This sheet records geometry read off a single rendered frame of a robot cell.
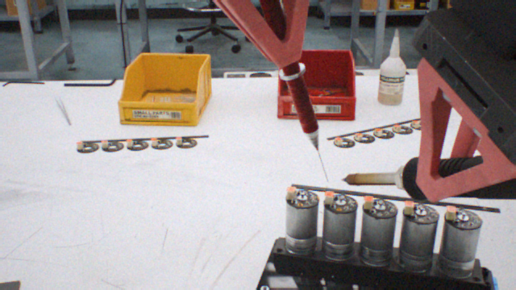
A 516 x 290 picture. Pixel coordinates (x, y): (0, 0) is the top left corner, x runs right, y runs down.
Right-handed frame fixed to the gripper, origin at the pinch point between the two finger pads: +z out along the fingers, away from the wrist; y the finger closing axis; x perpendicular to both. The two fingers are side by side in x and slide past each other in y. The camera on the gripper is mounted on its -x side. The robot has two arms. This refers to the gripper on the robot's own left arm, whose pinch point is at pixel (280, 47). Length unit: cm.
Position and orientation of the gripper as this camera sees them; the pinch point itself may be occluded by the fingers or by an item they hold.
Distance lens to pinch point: 32.6
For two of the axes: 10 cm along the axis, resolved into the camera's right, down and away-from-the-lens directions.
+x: -8.8, 4.5, -1.9
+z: 3.0, 8.1, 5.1
